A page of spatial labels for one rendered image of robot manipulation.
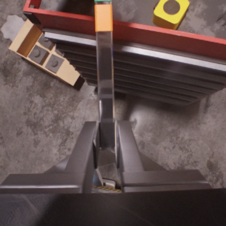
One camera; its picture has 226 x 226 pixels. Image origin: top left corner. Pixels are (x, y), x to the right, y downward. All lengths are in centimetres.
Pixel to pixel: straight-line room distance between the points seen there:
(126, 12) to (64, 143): 115
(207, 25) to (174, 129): 96
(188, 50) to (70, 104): 112
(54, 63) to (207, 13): 109
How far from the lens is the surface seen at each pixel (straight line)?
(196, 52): 55
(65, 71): 130
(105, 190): 109
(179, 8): 53
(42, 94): 158
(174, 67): 61
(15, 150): 169
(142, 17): 55
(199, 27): 56
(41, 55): 151
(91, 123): 15
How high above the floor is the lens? 134
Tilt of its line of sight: 81 degrees down
